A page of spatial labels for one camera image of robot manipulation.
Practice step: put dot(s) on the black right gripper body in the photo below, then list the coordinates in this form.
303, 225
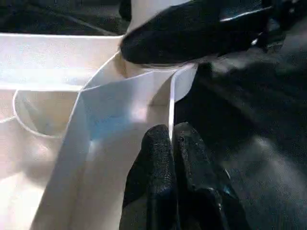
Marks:
287, 21

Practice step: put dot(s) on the white plastic table leg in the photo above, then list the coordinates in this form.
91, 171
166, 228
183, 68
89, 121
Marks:
148, 12

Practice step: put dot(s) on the white plastic table top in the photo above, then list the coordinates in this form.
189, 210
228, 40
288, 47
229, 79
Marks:
72, 119

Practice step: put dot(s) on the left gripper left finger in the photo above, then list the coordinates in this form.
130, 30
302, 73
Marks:
153, 182

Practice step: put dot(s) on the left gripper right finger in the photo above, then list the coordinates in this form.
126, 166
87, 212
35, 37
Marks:
201, 187

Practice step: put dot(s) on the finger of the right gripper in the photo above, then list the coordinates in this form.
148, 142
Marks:
187, 33
125, 9

